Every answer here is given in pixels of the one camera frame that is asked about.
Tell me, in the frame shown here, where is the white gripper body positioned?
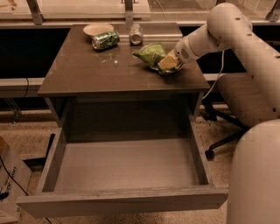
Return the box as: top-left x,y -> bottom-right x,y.
174,37 -> 196,64

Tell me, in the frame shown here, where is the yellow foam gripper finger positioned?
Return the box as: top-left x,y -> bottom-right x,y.
157,55 -> 182,72

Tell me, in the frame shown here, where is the green jalapeno chip bag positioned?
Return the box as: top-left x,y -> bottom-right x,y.
133,42 -> 183,75

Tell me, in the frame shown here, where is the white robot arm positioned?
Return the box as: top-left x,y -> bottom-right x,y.
165,3 -> 280,224

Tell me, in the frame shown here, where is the grey drawer cabinet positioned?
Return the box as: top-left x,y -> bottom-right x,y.
38,25 -> 208,143

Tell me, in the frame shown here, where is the silver soda can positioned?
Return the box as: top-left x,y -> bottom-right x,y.
129,24 -> 143,46

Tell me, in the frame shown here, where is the green soda can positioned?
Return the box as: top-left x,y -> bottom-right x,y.
92,31 -> 120,51

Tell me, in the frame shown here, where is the grey office chair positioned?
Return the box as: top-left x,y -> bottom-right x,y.
202,73 -> 279,160

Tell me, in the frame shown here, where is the white bowl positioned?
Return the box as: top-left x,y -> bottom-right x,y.
83,24 -> 114,37

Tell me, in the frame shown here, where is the cardboard box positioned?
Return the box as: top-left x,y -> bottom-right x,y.
0,138 -> 32,224

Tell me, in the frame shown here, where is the white cable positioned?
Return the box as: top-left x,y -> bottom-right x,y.
201,50 -> 226,101

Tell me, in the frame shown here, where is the black cable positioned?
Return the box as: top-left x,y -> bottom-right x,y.
0,156 -> 53,224

